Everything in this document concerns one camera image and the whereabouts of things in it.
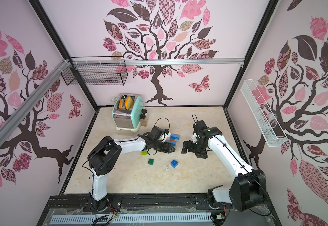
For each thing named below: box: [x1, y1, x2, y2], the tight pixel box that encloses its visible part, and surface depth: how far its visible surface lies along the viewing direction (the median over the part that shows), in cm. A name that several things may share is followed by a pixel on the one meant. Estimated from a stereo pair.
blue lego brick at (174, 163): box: [170, 159, 179, 169], surface depth 87 cm
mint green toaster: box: [112, 93, 145, 133], surface depth 99 cm
